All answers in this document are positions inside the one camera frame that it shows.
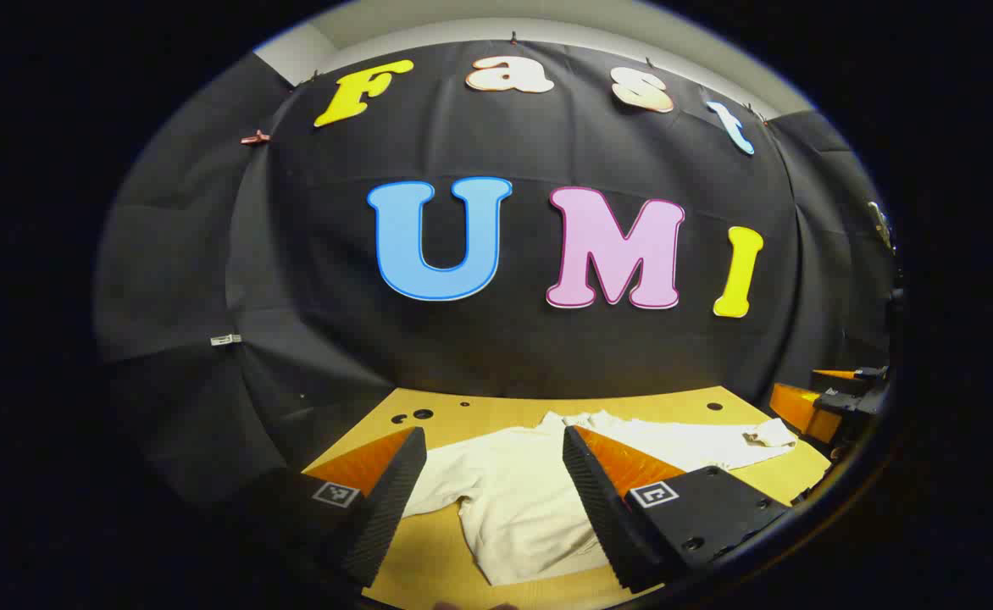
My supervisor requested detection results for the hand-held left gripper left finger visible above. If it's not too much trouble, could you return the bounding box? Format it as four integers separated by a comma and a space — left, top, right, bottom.
225, 426, 428, 590

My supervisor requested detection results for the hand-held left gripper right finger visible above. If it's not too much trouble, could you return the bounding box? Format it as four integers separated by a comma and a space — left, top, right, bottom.
562, 425, 796, 594

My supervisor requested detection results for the cream white sweatshirt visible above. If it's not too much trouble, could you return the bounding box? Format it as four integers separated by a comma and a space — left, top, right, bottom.
402, 410, 799, 587

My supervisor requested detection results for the black backdrop cloth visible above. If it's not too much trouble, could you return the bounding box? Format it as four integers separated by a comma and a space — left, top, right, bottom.
94, 38, 900, 509

